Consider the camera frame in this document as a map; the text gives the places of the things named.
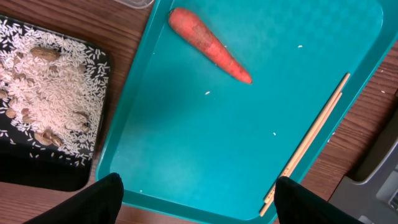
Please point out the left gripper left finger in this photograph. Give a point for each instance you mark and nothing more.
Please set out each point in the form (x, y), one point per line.
(99, 203)

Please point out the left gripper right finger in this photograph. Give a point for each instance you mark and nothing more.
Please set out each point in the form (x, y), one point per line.
(297, 205)

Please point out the wooden chopstick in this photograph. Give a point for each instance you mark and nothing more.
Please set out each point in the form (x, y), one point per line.
(298, 155)
(311, 133)

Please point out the peanuts and rice scraps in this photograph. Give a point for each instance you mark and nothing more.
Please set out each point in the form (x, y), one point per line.
(52, 93)

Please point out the orange carrot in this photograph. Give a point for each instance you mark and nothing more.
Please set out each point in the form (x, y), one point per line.
(192, 29)

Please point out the grey dishwasher rack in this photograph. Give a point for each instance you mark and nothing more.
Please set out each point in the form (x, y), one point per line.
(369, 194)

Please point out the teal serving tray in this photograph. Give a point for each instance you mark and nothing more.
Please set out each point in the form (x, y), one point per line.
(190, 141)

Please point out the black tray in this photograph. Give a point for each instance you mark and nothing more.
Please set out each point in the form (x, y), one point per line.
(24, 160)

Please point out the clear plastic bin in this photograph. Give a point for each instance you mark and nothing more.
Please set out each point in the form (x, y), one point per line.
(136, 4)

